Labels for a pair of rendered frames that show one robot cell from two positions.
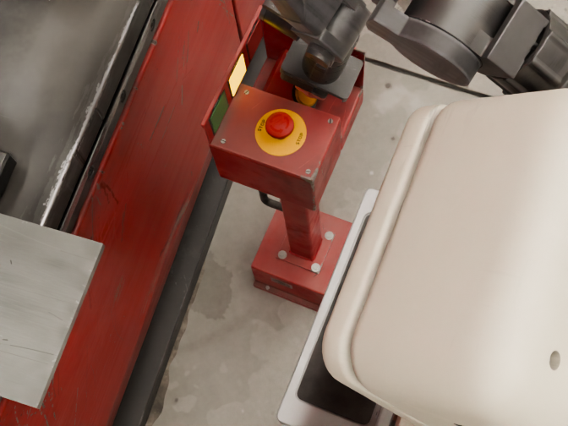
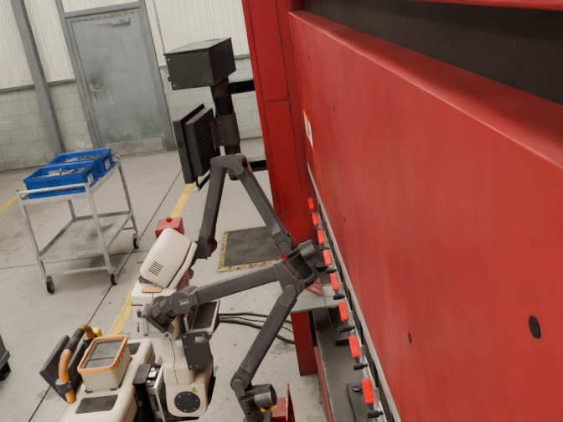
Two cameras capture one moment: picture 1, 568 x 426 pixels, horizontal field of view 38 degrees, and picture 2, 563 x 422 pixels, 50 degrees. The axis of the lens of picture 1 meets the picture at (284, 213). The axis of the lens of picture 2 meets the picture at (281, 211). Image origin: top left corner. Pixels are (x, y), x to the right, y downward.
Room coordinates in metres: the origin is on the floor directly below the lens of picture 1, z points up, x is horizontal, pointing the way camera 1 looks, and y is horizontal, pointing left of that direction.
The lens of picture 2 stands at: (2.16, -0.70, 2.20)
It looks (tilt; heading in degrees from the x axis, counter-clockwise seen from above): 21 degrees down; 152
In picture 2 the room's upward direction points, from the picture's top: 9 degrees counter-clockwise
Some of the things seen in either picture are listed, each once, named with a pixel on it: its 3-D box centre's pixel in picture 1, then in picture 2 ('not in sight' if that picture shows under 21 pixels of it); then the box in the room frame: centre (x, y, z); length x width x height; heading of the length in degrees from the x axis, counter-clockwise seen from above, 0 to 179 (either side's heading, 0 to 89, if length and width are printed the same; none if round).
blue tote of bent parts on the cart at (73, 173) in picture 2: not in sight; (62, 179); (-3.01, 0.00, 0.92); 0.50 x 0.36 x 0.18; 58
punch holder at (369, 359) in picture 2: not in sight; (384, 367); (1.05, 0.12, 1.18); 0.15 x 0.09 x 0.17; 153
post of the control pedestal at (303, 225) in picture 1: (300, 201); not in sight; (0.56, -0.03, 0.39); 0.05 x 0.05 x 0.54; 57
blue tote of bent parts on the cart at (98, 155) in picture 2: not in sight; (81, 165); (-3.35, 0.24, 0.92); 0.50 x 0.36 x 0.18; 58
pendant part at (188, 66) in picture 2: not in sight; (213, 120); (-1.00, 0.61, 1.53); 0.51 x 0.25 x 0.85; 140
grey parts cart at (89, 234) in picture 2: not in sight; (84, 220); (-3.15, 0.10, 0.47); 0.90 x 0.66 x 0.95; 148
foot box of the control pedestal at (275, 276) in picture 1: (319, 259); not in sight; (0.54, -0.06, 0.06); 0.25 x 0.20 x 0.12; 57
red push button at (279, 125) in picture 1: (280, 128); not in sight; (0.51, -0.02, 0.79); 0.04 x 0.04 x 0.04
